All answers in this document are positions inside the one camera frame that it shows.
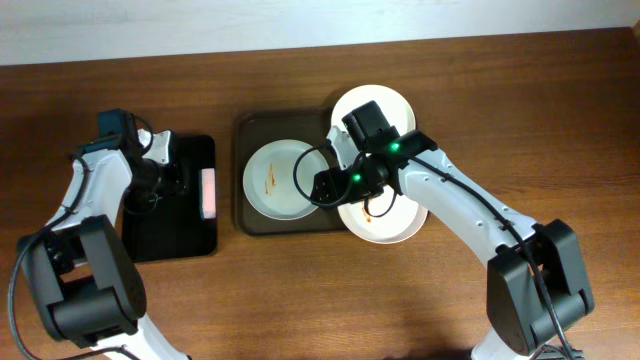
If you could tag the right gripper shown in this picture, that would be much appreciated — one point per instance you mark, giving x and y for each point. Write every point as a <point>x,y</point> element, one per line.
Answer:
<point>323,188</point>

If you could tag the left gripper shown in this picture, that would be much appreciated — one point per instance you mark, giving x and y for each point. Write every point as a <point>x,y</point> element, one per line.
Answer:
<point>176,180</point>

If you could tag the green and pink sponge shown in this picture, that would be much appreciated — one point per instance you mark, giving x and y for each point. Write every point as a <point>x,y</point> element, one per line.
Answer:
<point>208,194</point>

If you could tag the white plate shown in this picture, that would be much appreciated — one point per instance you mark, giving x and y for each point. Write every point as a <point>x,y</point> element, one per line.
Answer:
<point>404,219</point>

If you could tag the cream plate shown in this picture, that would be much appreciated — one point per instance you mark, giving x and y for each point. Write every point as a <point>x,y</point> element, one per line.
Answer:
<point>394,106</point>

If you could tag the pale blue plate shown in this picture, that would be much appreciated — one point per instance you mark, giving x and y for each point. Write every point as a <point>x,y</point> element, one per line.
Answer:
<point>268,181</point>

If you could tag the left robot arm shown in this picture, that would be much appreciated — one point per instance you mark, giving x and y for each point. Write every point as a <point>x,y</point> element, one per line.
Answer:
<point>83,283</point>

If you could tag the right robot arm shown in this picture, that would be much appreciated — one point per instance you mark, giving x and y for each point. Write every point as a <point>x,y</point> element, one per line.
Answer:
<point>537,283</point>

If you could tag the black rectangular tray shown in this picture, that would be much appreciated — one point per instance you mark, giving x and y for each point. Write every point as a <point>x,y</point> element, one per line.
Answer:
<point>173,226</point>

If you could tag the brown plastic serving tray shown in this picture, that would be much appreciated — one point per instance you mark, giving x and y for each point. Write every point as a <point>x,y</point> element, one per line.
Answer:
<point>254,130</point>

